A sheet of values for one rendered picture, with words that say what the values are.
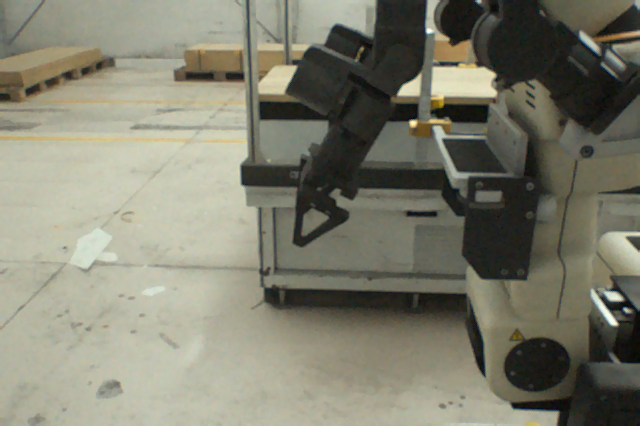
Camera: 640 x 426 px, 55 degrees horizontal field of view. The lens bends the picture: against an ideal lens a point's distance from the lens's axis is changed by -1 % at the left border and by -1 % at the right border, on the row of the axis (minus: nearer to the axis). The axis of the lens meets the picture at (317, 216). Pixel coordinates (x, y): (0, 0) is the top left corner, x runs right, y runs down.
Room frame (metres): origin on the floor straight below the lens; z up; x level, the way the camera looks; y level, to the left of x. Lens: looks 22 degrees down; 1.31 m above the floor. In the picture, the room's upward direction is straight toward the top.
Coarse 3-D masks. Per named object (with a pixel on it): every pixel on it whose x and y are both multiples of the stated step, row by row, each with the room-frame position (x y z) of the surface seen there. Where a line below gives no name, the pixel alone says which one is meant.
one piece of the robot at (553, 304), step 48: (624, 48) 0.80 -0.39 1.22; (528, 96) 0.89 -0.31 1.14; (528, 144) 0.87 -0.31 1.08; (576, 192) 0.86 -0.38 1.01; (576, 240) 0.87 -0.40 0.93; (480, 288) 0.95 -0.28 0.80; (528, 288) 0.83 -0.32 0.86; (576, 288) 0.83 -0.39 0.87; (528, 336) 0.83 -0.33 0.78; (576, 336) 0.83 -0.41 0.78; (528, 384) 0.83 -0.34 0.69
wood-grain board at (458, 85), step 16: (272, 80) 2.53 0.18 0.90; (288, 80) 2.53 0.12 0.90; (416, 80) 2.53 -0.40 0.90; (432, 80) 2.53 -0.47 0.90; (448, 80) 2.53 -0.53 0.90; (464, 80) 2.54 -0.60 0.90; (480, 80) 2.54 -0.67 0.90; (272, 96) 2.23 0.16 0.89; (288, 96) 2.23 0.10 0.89; (400, 96) 2.20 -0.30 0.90; (416, 96) 2.20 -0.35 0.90; (448, 96) 2.19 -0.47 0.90; (464, 96) 2.19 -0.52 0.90; (480, 96) 2.19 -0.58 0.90
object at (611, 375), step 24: (600, 288) 0.98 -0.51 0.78; (600, 312) 0.90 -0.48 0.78; (480, 336) 0.91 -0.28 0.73; (600, 336) 0.88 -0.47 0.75; (624, 336) 0.87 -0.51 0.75; (480, 360) 0.88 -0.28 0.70; (600, 360) 0.86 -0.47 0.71; (576, 384) 0.79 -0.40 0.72; (600, 384) 0.74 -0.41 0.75; (624, 384) 0.74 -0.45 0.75; (528, 408) 0.87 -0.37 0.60; (552, 408) 0.87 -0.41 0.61; (576, 408) 0.77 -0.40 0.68; (600, 408) 0.73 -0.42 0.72; (624, 408) 0.73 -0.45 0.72
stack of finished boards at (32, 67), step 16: (48, 48) 9.05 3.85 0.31; (64, 48) 9.04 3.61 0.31; (80, 48) 9.02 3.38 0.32; (96, 48) 9.11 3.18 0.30; (0, 64) 7.41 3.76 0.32; (16, 64) 7.40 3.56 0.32; (32, 64) 7.39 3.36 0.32; (48, 64) 7.53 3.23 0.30; (64, 64) 7.95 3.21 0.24; (80, 64) 8.44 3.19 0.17; (0, 80) 6.84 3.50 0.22; (16, 80) 6.83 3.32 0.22; (32, 80) 7.04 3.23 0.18
